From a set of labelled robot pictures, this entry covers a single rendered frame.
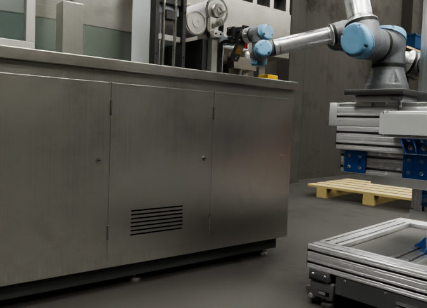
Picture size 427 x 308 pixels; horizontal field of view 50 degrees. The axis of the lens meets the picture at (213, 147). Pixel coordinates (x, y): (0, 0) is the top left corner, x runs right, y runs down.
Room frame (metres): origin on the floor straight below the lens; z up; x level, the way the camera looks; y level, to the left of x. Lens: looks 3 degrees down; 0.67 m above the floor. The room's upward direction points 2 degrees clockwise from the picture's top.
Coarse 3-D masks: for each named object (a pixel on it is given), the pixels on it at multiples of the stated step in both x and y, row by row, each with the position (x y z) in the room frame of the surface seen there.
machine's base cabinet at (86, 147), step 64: (0, 64) 1.49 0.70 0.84; (0, 128) 1.49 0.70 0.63; (64, 128) 1.62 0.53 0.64; (128, 128) 1.77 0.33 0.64; (192, 128) 1.95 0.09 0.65; (256, 128) 2.19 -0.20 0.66; (0, 192) 1.49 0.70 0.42; (64, 192) 1.62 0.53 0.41; (128, 192) 1.77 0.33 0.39; (192, 192) 1.96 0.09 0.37; (256, 192) 2.20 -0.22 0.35; (0, 256) 1.49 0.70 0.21; (64, 256) 1.62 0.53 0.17; (128, 256) 1.78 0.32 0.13; (192, 256) 2.02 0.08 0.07
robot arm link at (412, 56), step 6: (330, 48) 2.23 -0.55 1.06; (336, 48) 2.18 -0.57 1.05; (408, 54) 2.15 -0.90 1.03; (414, 54) 2.14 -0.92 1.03; (408, 60) 2.14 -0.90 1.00; (414, 60) 2.13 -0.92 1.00; (408, 66) 2.14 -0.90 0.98; (414, 66) 2.13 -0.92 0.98; (408, 72) 2.16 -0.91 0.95; (414, 72) 2.15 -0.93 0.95; (414, 78) 2.21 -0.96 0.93
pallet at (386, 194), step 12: (336, 180) 4.82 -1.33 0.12; (348, 180) 4.86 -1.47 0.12; (360, 180) 4.90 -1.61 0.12; (324, 192) 4.32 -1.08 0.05; (336, 192) 4.46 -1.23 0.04; (348, 192) 4.64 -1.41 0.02; (360, 192) 4.07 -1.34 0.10; (372, 192) 3.99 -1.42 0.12; (384, 192) 4.02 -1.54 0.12; (396, 192) 4.05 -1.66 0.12; (408, 192) 4.13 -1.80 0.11; (372, 204) 3.99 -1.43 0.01
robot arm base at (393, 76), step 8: (376, 64) 1.67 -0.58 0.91; (384, 64) 1.65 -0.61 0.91; (392, 64) 1.64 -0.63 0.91; (400, 64) 1.65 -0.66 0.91; (376, 72) 1.67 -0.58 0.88; (384, 72) 1.64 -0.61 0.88; (392, 72) 1.64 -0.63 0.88; (400, 72) 1.64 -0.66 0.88; (368, 80) 1.71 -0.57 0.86; (376, 80) 1.65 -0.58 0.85; (384, 80) 1.64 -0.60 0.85; (392, 80) 1.64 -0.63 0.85; (400, 80) 1.63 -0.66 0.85; (368, 88) 1.68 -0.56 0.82; (376, 88) 1.65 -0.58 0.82; (384, 88) 1.63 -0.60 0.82; (408, 88) 1.66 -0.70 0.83
